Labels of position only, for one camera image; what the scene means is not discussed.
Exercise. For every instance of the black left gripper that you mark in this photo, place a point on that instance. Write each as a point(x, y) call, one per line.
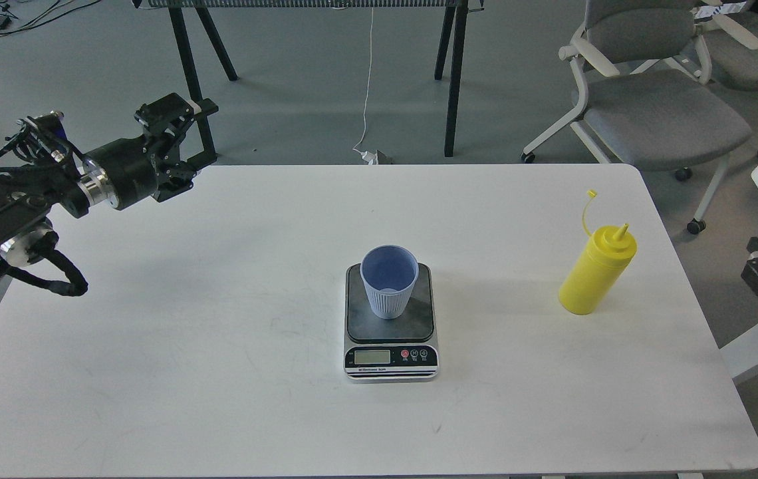
point(150, 165)

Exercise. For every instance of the blue ribbed plastic cup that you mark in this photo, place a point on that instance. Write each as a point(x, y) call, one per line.
point(389, 273)

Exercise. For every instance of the yellow squeeze bottle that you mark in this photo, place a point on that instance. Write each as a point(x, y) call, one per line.
point(605, 256)

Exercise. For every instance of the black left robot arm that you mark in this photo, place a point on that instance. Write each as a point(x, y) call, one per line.
point(40, 167)

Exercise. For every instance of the digital kitchen scale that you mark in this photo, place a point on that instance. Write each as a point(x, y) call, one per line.
point(404, 349)

